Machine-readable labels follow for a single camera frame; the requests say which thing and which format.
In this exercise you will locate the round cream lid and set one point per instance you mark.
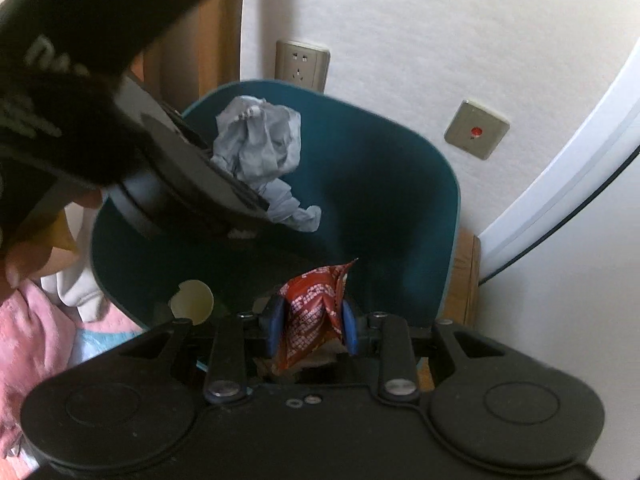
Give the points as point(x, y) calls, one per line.
point(192, 302)

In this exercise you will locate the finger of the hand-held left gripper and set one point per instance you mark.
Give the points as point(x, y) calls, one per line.
point(200, 170)
point(192, 130)

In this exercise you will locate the white wall socket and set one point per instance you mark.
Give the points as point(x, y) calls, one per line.
point(302, 65)

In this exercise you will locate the grey paper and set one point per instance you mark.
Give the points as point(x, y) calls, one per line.
point(260, 145)

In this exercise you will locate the white door frame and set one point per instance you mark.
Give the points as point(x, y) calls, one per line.
point(575, 160)

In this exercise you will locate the person's left hand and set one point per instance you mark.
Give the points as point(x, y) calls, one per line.
point(17, 265)

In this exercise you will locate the white cloth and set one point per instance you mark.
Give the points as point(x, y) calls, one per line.
point(75, 280)

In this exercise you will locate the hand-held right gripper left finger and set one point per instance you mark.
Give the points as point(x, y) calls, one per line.
point(274, 327)

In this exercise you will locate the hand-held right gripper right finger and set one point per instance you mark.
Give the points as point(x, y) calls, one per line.
point(350, 330)

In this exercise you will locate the light blue cloth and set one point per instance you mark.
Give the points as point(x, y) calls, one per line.
point(100, 340)

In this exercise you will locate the wooden board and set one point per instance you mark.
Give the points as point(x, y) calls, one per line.
point(467, 270)

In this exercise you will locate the pink cloth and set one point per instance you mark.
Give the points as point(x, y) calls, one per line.
point(30, 340)

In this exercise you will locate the wooden furniture panel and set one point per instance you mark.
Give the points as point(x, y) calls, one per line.
point(210, 35)

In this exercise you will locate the teal plastic bin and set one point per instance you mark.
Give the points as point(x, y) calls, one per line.
point(375, 185)

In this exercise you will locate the red snack wrapper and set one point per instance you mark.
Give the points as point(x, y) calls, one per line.
point(312, 320)

